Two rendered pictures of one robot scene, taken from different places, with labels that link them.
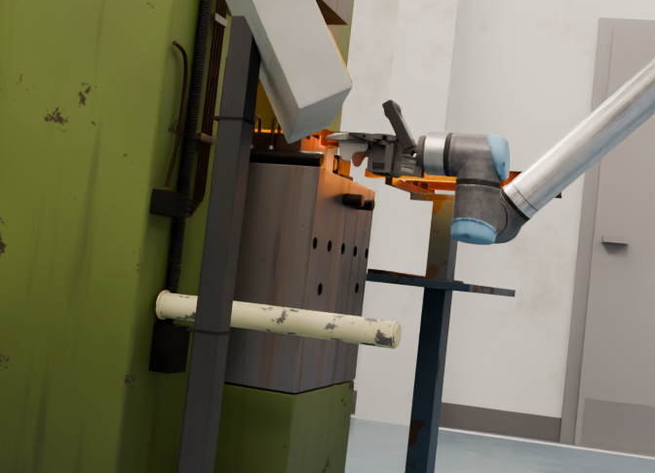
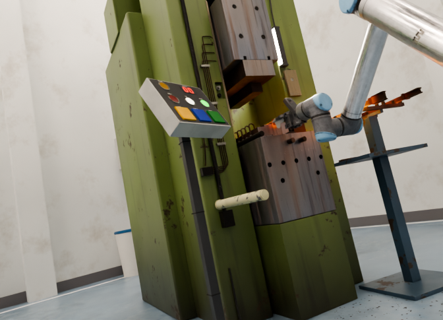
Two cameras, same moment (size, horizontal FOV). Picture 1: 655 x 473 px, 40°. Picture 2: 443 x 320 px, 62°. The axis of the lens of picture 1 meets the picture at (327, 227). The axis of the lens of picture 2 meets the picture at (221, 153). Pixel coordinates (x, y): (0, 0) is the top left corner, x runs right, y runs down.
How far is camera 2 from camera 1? 1.08 m
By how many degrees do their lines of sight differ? 42
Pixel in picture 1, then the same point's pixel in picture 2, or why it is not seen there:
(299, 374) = (280, 216)
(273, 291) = (264, 187)
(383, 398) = not seen: outside the picture
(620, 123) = (365, 61)
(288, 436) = (283, 240)
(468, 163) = (309, 110)
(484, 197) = (319, 121)
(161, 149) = (199, 155)
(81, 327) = not seen: hidden behind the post
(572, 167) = (358, 90)
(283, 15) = (158, 110)
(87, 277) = not seen: hidden behind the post
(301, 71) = (167, 125)
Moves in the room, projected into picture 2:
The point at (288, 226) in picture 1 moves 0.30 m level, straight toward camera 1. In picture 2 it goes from (260, 161) to (222, 164)
